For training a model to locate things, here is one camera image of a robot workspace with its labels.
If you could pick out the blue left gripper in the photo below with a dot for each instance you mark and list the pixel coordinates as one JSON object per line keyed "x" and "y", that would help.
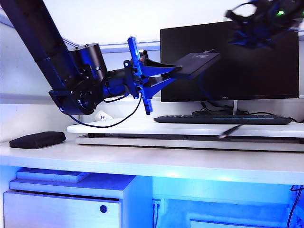
{"x": 136, "y": 71}

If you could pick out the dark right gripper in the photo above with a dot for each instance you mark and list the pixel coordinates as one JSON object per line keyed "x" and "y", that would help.
{"x": 256, "y": 21}

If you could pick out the black portable hard drive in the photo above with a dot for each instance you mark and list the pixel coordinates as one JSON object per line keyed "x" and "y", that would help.
{"x": 194, "y": 65}

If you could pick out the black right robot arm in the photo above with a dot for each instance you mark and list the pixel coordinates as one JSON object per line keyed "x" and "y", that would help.
{"x": 287, "y": 14}

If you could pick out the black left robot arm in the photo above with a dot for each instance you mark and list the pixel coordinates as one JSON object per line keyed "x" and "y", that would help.
{"x": 35, "y": 31}

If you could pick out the black computer monitor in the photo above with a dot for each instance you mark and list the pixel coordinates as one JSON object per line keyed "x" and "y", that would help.
{"x": 249, "y": 76}

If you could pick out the white riser top board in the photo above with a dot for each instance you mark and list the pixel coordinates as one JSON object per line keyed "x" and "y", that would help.
{"x": 166, "y": 129}

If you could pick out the black keyboard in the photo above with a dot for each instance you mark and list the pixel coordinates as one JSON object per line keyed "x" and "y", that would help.
{"x": 190, "y": 120}

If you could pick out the white paper cup blue logo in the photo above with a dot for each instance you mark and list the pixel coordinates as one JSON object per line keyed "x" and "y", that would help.
{"x": 103, "y": 117}

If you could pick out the silver monitor stand neck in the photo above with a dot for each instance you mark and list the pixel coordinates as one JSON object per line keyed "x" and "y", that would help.
{"x": 235, "y": 108}

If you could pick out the black fabric pouch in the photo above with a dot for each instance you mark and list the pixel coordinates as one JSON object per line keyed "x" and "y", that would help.
{"x": 38, "y": 140}

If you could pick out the round cabinet lock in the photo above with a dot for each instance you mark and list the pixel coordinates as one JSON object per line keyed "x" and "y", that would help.
{"x": 103, "y": 209}

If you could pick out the white flat slab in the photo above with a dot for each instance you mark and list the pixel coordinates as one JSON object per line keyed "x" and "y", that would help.
{"x": 47, "y": 175}

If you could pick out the white drawer cabinet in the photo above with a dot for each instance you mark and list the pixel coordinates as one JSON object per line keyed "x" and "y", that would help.
{"x": 59, "y": 211}

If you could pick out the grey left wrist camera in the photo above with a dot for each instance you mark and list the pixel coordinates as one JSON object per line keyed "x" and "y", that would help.
{"x": 142, "y": 55}

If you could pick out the white wall socket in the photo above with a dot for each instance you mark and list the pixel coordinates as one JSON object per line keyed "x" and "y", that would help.
{"x": 156, "y": 202}

